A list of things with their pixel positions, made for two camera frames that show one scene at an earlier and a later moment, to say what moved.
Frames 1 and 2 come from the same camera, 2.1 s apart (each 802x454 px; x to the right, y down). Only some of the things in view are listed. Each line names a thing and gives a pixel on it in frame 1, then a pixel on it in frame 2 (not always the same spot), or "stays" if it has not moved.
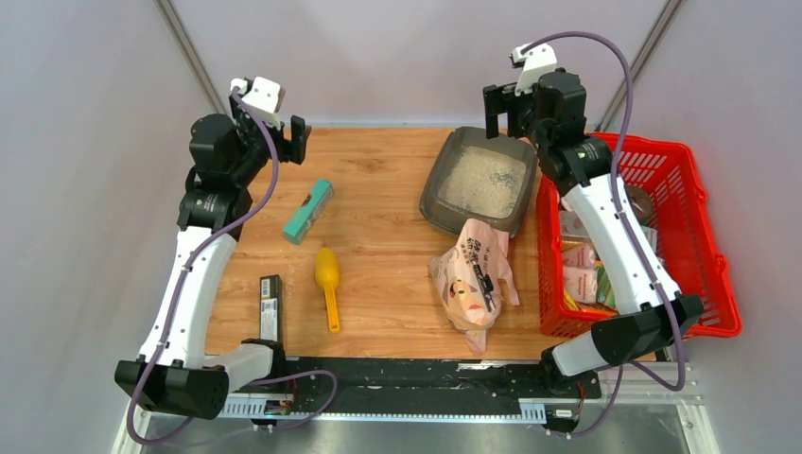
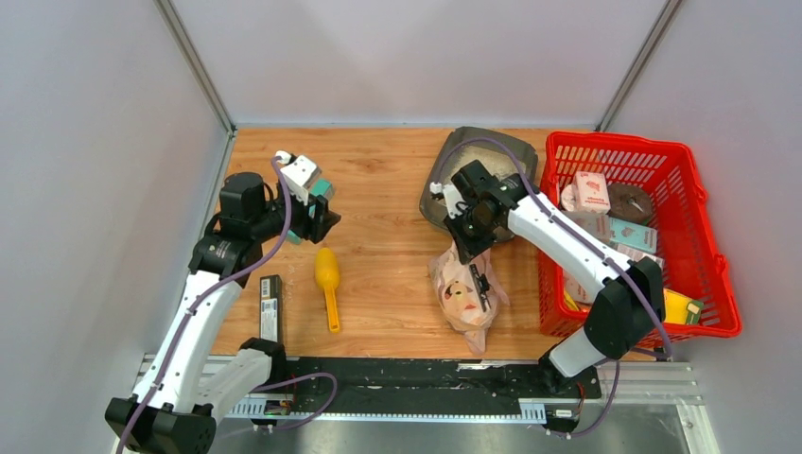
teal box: [311, 208] stays
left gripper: [292, 149] -> [314, 229]
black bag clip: [486, 285] stays
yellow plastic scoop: [327, 270] stays
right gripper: [503, 99] -> [466, 249]
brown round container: [641, 201] stays
